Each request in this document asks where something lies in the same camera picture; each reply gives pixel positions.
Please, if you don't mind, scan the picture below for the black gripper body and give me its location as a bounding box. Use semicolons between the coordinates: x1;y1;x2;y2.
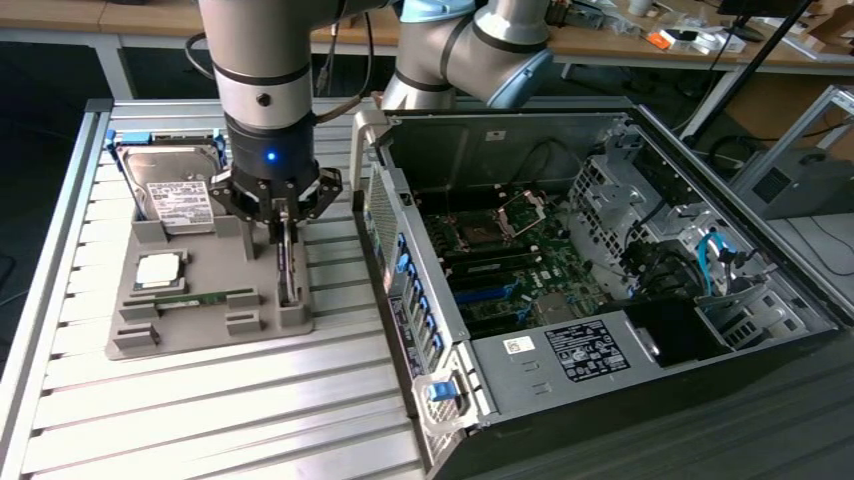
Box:
223;114;323;189

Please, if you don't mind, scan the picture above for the graphics card with metal bracket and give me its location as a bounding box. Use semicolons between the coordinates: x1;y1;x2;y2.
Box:
273;199;303;307

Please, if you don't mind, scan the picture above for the hard disk with blue carrier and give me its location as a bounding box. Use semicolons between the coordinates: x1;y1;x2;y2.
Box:
104;128;232;237

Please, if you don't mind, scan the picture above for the silver CPU chip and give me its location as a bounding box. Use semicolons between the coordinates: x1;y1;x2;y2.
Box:
131;251;191;293

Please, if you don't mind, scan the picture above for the green RAM stick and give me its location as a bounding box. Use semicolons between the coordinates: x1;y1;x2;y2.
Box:
152;293;231;308

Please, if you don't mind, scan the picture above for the CPU socket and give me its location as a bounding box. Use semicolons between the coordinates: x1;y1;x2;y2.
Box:
451;208;516;252

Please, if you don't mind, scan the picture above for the grey parts rack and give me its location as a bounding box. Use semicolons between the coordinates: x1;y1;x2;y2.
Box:
104;212;316;362

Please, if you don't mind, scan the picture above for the silver socket cover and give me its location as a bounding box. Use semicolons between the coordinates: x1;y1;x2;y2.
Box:
496;189;552;237

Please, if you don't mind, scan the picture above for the RAM stick with white label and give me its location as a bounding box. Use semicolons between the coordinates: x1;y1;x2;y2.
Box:
444;252;543;277

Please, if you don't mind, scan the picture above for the blue expansion slot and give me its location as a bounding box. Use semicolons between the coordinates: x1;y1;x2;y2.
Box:
455;286;510;305

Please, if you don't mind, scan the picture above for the wooden desk with grey legs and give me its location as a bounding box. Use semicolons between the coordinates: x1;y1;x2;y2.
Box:
0;0;401;101

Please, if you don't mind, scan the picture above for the green motherboard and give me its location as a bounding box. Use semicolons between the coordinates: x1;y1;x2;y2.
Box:
419;187;619;339

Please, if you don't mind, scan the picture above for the silver chipset heatsink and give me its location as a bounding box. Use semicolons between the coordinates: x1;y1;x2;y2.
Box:
535;293;580;325

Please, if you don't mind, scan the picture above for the large silver disk bay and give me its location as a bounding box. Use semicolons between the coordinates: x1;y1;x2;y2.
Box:
566;149;719;261

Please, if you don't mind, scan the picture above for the silver power supply unit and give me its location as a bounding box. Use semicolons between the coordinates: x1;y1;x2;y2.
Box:
466;312;660;420

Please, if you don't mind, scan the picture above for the cluttered wooden desk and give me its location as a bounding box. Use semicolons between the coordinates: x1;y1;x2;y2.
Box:
551;0;854;144

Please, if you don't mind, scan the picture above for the grey metal device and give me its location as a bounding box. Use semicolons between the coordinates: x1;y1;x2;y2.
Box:
558;0;610;30

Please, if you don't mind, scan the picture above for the open black PC case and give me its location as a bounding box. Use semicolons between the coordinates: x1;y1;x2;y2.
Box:
349;97;847;480

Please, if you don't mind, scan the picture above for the white box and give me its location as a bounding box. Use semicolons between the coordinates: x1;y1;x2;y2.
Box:
691;29;747;55

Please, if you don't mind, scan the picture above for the small silver disk bay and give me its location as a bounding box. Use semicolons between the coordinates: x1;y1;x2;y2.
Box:
692;279;806;351

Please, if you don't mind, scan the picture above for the black tripod pole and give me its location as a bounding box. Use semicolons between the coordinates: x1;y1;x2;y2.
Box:
676;0;819;143

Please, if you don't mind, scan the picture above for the black monitor with stand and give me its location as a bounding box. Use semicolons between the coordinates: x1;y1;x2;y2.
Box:
716;0;806;44

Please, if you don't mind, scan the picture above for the grey computer tower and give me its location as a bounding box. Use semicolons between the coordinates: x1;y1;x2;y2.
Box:
728;147;854;221

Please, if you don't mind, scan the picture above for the brown cardboard piece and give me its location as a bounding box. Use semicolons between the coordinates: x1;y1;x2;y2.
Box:
804;7;854;49

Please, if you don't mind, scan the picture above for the black cable with connector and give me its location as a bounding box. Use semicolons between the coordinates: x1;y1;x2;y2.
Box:
311;9;373;124

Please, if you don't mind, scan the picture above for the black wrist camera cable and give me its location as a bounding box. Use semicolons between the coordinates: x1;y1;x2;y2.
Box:
183;31;216;84

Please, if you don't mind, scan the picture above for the thin black wire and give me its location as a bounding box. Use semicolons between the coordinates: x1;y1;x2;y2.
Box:
514;137;583;194

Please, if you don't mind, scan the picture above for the black power wire bundle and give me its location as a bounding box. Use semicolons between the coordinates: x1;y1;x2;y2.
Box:
616;234;710;307

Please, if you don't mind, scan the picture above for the light blue wire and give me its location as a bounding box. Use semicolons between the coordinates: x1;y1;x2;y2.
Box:
695;226;736;297

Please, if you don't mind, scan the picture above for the aluminium profile frame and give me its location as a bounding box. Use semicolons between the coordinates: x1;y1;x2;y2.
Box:
730;83;854;181

